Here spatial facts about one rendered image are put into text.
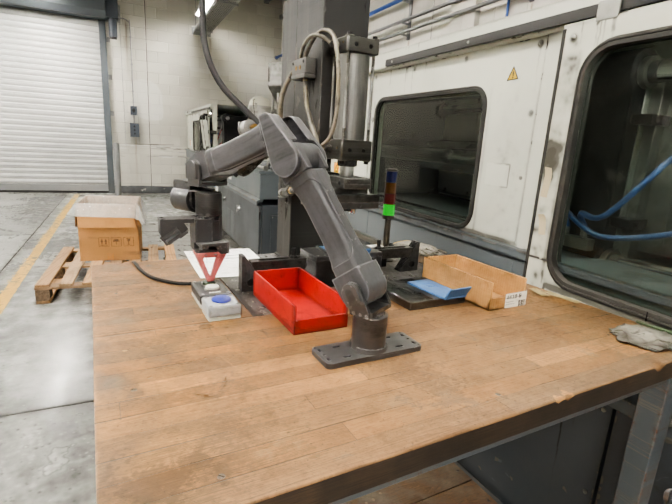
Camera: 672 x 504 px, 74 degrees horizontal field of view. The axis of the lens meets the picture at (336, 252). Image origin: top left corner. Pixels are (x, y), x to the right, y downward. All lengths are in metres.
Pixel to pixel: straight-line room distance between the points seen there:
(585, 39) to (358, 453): 1.18
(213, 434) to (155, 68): 9.88
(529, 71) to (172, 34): 9.30
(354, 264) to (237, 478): 0.38
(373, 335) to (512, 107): 1.04
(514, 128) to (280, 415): 1.22
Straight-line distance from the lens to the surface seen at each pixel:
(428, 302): 1.08
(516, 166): 1.58
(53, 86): 10.27
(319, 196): 0.80
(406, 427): 0.66
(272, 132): 0.84
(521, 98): 1.60
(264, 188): 4.24
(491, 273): 1.27
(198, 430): 0.64
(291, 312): 0.88
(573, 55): 1.44
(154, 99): 10.28
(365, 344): 0.80
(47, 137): 10.28
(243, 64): 10.63
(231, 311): 0.96
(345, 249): 0.78
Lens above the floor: 1.27
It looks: 14 degrees down
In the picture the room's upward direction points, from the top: 3 degrees clockwise
